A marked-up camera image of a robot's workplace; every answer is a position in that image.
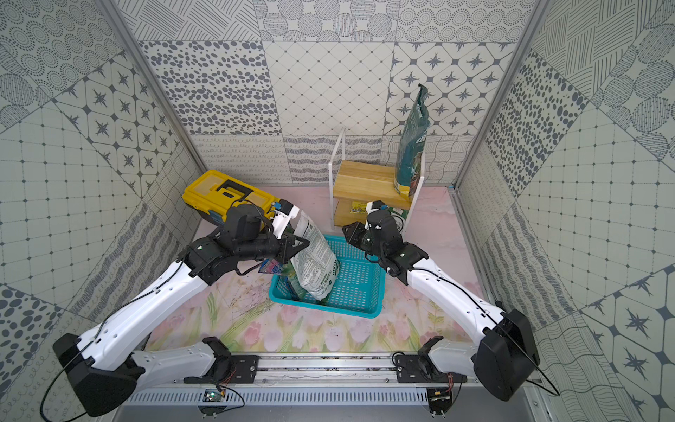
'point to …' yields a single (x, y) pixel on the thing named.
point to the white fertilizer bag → (316, 265)
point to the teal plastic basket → (359, 290)
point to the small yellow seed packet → (358, 207)
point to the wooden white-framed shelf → (353, 185)
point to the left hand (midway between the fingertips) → (308, 237)
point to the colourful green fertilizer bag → (289, 271)
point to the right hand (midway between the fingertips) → (345, 231)
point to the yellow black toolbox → (214, 193)
